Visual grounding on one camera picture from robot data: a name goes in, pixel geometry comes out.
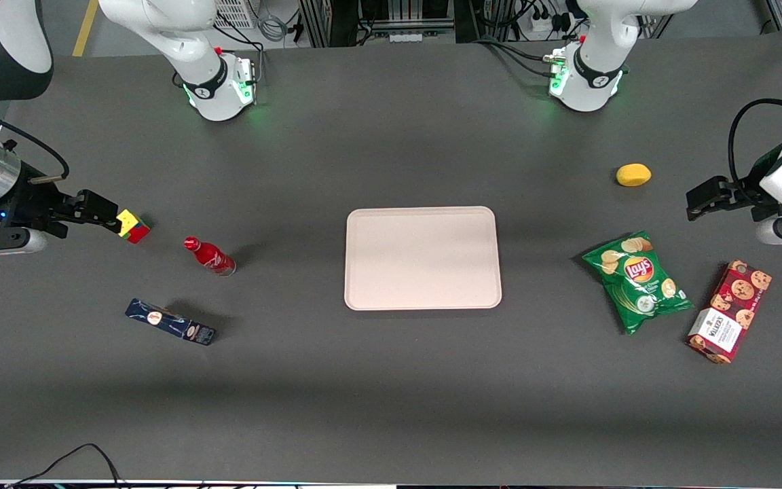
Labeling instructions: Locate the grey coiled cable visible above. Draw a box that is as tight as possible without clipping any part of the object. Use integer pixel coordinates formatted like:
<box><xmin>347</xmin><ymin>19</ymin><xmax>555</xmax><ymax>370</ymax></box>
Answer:
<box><xmin>255</xmin><ymin>10</ymin><xmax>291</xmax><ymax>43</ymax></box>

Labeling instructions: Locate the yellow lemon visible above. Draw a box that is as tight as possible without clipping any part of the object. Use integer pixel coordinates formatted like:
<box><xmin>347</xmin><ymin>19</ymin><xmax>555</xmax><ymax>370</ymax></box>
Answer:
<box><xmin>616</xmin><ymin>163</ymin><xmax>652</xmax><ymax>187</ymax></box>

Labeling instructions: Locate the black right base cable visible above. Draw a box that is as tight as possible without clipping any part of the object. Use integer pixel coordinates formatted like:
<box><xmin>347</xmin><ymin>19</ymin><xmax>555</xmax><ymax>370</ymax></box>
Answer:
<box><xmin>213</xmin><ymin>17</ymin><xmax>267</xmax><ymax>72</ymax></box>

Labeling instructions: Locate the red coke bottle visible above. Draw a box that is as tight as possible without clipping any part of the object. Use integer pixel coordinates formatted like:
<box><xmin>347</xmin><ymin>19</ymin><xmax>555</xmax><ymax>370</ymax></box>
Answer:
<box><xmin>184</xmin><ymin>236</ymin><xmax>237</xmax><ymax>278</ymax></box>

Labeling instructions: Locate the dark blue carton box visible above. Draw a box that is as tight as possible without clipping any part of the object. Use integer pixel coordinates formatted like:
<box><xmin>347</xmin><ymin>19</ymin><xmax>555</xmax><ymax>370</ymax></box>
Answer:
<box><xmin>125</xmin><ymin>298</ymin><xmax>217</xmax><ymax>346</ymax></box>

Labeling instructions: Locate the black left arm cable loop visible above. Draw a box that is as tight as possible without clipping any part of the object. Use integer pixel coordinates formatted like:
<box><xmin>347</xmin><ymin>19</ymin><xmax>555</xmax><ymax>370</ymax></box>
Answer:
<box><xmin>729</xmin><ymin>98</ymin><xmax>782</xmax><ymax>192</ymax></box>

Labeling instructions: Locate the red walkers cookie box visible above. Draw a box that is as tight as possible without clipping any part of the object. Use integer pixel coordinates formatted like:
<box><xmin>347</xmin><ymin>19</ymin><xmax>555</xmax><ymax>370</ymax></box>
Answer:
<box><xmin>687</xmin><ymin>260</ymin><xmax>772</xmax><ymax>365</ymax></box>

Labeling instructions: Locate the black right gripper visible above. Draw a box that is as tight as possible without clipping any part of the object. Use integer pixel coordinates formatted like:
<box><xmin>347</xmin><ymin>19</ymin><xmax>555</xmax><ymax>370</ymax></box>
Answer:
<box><xmin>0</xmin><ymin>163</ymin><xmax>121</xmax><ymax>242</ymax></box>

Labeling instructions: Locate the black aluminium frame rack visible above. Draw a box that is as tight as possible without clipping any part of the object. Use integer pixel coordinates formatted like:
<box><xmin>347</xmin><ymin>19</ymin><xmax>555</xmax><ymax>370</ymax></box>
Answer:
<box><xmin>298</xmin><ymin>0</ymin><xmax>473</xmax><ymax>48</ymax></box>

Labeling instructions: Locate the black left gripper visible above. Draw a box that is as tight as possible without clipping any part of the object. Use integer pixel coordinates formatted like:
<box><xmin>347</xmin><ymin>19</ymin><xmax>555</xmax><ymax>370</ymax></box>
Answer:
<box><xmin>686</xmin><ymin>176</ymin><xmax>782</xmax><ymax>222</ymax></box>

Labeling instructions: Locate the white vented box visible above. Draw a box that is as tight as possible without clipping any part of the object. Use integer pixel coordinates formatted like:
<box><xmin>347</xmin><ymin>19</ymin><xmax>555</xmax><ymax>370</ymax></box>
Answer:
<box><xmin>215</xmin><ymin>0</ymin><xmax>257</xmax><ymax>30</ymax></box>

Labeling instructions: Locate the colourful rubik's cube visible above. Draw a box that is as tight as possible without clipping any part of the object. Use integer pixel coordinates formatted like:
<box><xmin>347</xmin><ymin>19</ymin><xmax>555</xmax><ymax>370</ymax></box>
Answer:
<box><xmin>117</xmin><ymin>209</ymin><xmax>151</xmax><ymax>245</ymax></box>

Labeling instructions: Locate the white power strip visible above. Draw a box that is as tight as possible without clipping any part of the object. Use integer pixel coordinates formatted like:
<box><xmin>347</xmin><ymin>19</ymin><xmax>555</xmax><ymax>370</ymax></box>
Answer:
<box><xmin>529</xmin><ymin>12</ymin><xmax>574</xmax><ymax>36</ymax></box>

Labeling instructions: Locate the beige plastic tray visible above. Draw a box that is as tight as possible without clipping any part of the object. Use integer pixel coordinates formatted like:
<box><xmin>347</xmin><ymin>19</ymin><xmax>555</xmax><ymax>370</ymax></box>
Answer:
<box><xmin>344</xmin><ymin>206</ymin><xmax>503</xmax><ymax>311</ymax></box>

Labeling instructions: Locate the green lays chips bag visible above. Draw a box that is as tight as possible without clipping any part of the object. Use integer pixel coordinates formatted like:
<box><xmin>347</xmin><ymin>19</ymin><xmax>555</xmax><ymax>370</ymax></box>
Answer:
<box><xmin>582</xmin><ymin>231</ymin><xmax>694</xmax><ymax>336</ymax></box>

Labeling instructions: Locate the black left base cable bundle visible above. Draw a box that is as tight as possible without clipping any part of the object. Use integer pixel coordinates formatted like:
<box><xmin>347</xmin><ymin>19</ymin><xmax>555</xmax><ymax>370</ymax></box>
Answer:
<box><xmin>471</xmin><ymin>35</ymin><xmax>558</xmax><ymax>77</ymax></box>

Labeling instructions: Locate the black cable at table edge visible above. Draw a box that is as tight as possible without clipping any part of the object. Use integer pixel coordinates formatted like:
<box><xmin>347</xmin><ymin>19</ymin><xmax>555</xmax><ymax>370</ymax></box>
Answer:
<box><xmin>5</xmin><ymin>443</ymin><xmax>124</xmax><ymax>488</ymax></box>

